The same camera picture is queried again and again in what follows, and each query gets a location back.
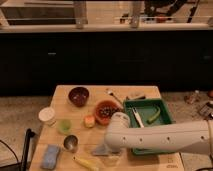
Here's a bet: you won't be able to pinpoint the green plastic cup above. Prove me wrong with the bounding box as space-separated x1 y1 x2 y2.
57 119 71 135

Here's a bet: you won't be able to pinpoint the orange bowl with dark pieces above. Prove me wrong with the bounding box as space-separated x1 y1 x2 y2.
94 100 121 125

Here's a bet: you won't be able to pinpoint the black cabinet counter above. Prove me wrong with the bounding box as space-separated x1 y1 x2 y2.
0 24 213 96

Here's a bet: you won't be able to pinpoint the small metal cup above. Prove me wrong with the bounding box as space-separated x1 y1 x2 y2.
63 135 78 153

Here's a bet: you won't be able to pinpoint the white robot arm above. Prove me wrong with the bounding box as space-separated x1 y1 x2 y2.
104 112 213 155

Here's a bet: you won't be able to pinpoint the metal tongs in tray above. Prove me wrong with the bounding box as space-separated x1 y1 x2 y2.
132 107 144 128

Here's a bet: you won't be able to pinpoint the green plastic tray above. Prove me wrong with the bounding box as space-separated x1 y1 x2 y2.
122 98 175 157

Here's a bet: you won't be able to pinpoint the blue sponge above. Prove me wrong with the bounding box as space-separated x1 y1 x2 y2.
40 145 60 170

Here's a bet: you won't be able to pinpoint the orange sponge block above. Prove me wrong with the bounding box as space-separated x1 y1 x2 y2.
84 115 95 128

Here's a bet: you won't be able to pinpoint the black stand with cable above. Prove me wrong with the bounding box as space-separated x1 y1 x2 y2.
0 128 35 171

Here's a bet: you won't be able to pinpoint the green pepper toy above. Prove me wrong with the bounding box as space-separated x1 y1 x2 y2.
147 106 161 124

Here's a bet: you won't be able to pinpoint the yellow banana toy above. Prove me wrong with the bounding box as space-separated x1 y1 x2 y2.
73 157 99 171

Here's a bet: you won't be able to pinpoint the purple bowl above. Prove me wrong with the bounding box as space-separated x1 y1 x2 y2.
68 87 89 107

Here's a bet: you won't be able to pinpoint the grey-blue towel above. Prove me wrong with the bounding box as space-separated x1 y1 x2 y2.
91 143 121 156

